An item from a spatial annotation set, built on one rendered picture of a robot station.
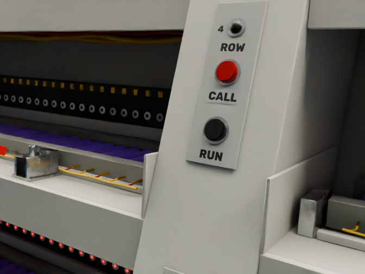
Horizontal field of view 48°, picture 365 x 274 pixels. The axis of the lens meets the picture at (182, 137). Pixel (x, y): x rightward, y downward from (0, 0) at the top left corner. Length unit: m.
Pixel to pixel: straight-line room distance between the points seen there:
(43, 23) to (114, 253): 0.25
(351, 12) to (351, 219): 0.15
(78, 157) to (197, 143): 0.17
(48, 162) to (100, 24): 0.15
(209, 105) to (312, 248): 0.12
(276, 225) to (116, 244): 0.13
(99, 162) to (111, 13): 0.14
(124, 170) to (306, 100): 0.18
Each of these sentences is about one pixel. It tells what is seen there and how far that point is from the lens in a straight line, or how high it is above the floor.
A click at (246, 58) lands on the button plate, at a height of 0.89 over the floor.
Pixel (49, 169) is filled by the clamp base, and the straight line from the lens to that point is 0.44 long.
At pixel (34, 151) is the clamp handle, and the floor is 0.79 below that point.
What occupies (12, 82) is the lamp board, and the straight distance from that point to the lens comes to 0.75.
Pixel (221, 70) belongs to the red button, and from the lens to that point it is 0.30.
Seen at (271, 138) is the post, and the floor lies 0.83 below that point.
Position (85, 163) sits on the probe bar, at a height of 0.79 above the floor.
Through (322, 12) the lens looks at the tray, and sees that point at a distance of 0.31.
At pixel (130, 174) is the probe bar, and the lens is 0.39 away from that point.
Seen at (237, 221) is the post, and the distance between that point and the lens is 0.28.
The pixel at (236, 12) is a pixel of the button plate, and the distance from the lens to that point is 0.32.
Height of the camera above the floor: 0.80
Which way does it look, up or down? 5 degrees up
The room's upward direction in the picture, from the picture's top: 12 degrees clockwise
